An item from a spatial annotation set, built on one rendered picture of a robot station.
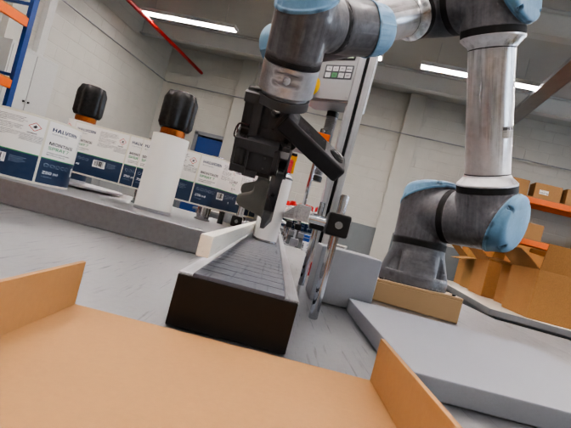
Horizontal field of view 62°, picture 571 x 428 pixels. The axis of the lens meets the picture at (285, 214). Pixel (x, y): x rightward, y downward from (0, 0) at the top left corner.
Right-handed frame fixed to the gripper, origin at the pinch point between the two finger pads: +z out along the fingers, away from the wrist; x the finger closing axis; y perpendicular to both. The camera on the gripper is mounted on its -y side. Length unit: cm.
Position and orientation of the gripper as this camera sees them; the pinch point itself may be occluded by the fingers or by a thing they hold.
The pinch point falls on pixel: (268, 221)
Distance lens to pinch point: 74.9
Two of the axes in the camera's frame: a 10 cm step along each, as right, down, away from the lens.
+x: -1.1, 4.8, -8.7
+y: -9.7, -2.6, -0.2
